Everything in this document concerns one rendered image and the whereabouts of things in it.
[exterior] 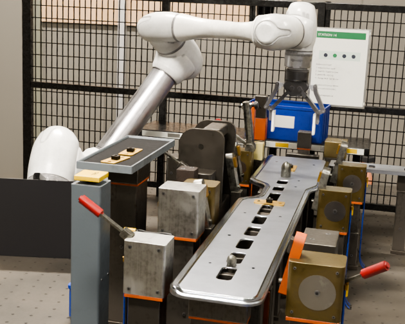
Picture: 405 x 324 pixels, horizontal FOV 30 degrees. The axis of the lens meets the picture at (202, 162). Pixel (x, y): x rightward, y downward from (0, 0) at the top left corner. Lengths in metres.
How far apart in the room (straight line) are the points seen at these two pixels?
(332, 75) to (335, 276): 1.66
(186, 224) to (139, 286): 0.26
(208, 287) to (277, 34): 1.02
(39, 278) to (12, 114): 2.89
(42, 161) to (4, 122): 2.63
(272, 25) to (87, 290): 1.00
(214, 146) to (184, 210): 0.39
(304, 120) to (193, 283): 1.48
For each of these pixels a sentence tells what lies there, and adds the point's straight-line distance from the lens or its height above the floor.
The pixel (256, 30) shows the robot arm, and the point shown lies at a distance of 2.33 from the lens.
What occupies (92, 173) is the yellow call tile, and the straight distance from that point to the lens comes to 1.72.
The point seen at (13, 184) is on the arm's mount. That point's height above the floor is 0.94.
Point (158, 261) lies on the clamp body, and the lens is 1.58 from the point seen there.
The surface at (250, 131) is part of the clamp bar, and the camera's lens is 2.57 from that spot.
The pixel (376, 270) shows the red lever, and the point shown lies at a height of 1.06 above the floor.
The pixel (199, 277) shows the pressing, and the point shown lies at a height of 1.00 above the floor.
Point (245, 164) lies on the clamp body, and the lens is 2.58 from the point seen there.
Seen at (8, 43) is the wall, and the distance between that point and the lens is 5.14.
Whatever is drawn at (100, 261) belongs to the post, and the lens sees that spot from 1.74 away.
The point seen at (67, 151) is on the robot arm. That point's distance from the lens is 2.62.
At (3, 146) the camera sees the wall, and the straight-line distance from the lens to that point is 5.24.
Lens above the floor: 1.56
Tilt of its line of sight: 12 degrees down
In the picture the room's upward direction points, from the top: 3 degrees clockwise
